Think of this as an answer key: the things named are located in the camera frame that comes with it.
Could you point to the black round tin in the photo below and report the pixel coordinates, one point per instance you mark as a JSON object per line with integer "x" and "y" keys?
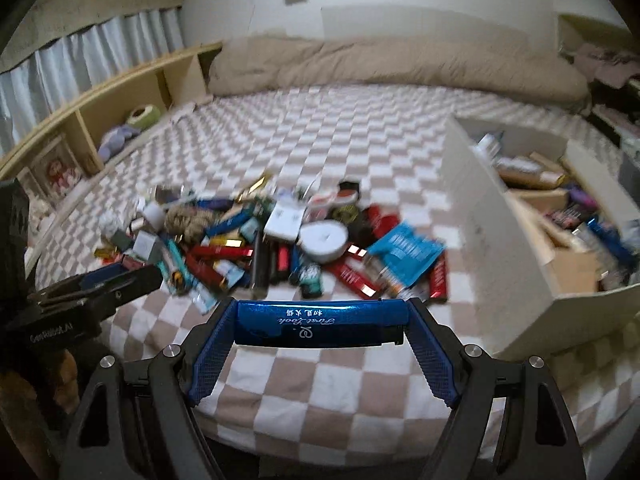
{"x": 345, "y": 212}

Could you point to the metallic blue lighter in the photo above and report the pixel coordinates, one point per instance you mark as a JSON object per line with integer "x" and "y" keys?
{"x": 320, "y": 322}

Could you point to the grey blue curtain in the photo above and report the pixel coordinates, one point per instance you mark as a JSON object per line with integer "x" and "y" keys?
{"x": 100, "y": 50}

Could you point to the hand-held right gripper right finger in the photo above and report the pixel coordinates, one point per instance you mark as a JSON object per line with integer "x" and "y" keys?
{"x": 432, "y": 355}

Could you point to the wooden bedside shelf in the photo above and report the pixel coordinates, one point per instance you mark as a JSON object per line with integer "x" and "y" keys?
{"x": 125, "y": 74}

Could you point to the white storage box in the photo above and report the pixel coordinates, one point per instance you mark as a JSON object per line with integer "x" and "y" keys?
{"x": 480, "y": 195}

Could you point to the beige duvet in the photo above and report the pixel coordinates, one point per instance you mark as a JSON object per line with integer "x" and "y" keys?
{"x": 400, "y": 67}

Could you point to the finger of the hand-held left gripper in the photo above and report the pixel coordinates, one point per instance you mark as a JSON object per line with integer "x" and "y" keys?
{"x": 107, "y": 276}
{"x": 140, "y": 282}

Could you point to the purple plush toy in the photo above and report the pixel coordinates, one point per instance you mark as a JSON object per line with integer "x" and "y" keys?
{"x": 117, "y": 140}

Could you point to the blue foil packet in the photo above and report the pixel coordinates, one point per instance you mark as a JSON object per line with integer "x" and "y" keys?
{"x": 405, "y": 250}

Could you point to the grey headboard panel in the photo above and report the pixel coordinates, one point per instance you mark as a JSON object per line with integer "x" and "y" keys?
{"x": 425, "y": 22}

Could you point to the white usb charger plug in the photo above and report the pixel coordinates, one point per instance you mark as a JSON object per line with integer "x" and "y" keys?
{"x": 145, "y": 246}

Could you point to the small green box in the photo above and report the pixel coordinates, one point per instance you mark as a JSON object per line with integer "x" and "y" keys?
{"x": 122, "y": 242}

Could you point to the pile of lighters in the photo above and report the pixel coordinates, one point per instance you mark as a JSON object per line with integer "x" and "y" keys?
{"x": 220, "y": 265}

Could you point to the small black box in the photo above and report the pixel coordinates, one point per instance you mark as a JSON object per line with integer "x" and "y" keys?
{"x": 348, "y": 190}

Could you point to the green avocado plush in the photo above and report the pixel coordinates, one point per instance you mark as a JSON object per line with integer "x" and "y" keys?
{"x": 142, "y": 117}

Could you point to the pink clothes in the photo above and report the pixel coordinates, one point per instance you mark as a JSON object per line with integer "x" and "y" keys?
{"x": 610, "y": 65}

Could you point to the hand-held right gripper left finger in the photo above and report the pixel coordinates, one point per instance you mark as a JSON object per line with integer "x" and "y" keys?
{"x": 210, "y": 355}

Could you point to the green black small can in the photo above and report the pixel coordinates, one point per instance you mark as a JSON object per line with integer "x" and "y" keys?
{"x": 310, "y": 278}

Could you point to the gold rectangular tube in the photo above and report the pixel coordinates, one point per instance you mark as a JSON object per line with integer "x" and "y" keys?
{"x": 255, "y": 185}

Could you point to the framed doll picture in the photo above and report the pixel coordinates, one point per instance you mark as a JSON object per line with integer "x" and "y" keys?
{"x": 57, "y": 172}

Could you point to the wooden wardrobe shelf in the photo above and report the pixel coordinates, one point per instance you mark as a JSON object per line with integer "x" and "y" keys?
{"x": 575, "y": 25}

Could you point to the white tape measure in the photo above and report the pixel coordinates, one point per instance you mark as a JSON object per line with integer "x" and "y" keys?
{"x": 322, "y": 240}

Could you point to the beige printed valance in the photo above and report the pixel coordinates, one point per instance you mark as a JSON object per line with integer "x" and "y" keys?
{"x": 75, "y": 15}

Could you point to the white square adapter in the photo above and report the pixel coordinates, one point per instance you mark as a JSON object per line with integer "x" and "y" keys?
{"x": 285, "y": 220}

